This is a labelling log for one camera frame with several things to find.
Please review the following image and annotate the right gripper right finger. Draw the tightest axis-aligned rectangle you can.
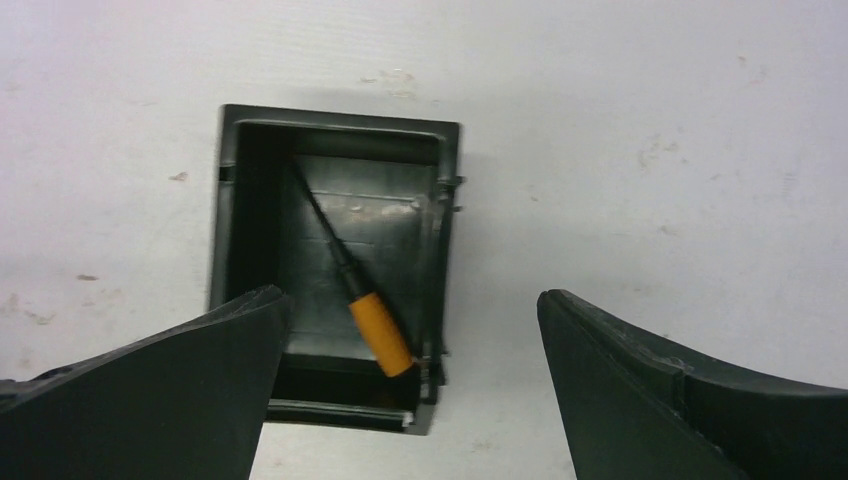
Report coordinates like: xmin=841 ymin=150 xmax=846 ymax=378
xmin=537 ymin=290 xmax=847 ymax=479

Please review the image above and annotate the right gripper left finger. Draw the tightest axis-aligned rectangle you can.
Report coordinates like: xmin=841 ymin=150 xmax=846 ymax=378
xmin=1 ymin=286 xmax=290 ymax=479

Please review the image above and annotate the orange black screwdriver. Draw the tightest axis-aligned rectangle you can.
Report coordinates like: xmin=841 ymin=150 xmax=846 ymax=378
xmin=291 ymin=160 xmax=414 ymax=378

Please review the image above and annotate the black plastic bin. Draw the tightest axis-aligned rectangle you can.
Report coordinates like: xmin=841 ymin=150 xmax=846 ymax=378
xmin=208 ymin=104 xmax=463 ymax=435

